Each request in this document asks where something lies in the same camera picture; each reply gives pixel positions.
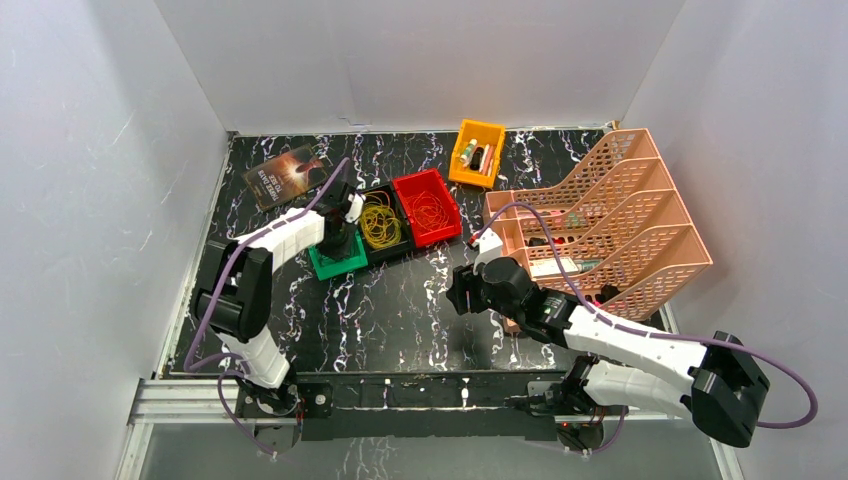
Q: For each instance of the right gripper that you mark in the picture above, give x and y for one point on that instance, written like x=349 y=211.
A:
x=463 y=280

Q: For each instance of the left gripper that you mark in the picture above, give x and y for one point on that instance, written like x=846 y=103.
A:
x=338 y=237

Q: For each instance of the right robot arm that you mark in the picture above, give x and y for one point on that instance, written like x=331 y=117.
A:
x=716 y=383

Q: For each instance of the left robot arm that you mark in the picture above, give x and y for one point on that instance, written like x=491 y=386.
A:
x=233 y=292

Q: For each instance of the green plastic bin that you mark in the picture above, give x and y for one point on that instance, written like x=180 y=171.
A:
x=326 y=268

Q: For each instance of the dark book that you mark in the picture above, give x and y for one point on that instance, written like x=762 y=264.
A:
x=285 y=177

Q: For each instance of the red plastic bin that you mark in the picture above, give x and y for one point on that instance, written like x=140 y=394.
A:
x=431 y=209

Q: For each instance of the pink desk organizer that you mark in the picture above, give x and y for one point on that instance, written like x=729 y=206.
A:
x=634 y=243

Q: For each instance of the orange-yellow plastic bin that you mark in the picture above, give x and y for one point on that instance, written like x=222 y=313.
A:
x=476 y=156

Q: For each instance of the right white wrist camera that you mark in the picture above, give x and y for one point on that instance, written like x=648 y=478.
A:
x=488 y=246

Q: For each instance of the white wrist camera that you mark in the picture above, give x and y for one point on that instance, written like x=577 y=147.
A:
x=488 y=246
x=354 y=210

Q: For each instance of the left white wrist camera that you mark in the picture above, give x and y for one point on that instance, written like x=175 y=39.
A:
x=354 y=210

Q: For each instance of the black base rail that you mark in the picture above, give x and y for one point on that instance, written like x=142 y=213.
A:
x=333 y=406

